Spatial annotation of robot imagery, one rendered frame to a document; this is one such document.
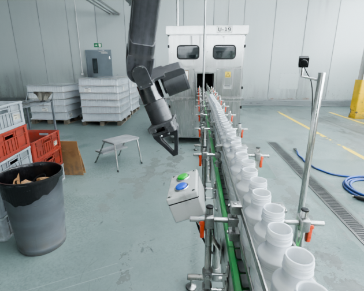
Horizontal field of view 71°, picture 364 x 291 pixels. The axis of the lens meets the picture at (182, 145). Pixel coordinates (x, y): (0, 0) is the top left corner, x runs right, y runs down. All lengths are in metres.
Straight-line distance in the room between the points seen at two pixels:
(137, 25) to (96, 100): 6.24
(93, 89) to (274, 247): 6.51
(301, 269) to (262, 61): 10.25
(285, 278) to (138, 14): 0.51
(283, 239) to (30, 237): 2.07
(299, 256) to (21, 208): 1.99
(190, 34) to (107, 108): 3.01
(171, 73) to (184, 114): 4.20
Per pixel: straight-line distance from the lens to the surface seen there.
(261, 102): 10.60
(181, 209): 0.64
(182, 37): 4.78
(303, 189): 1.61
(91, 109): 6.87
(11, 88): 12.83
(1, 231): 2.69
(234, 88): 4.80
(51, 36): 11.77
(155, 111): 0.64
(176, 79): 0.63
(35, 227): 2.26
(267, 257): 0.44
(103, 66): 10.85
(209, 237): 0.62
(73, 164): 3.73
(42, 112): 7.61
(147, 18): 0.57
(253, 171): 0.66
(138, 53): 0.58
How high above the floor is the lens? 1.40
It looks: 17 degrees down
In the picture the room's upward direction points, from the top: straight up
